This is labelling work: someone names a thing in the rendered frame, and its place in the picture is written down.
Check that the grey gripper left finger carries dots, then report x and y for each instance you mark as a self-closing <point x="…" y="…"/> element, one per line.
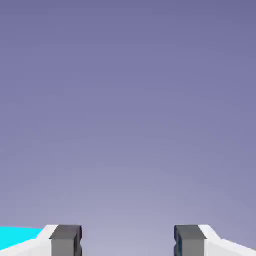
<point x="62" y="242"/>

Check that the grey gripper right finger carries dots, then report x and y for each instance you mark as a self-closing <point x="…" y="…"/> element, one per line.
<point x="192" y="242"/>

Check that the large cyan box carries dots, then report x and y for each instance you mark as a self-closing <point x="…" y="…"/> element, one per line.
<point x="16" y="236"/>

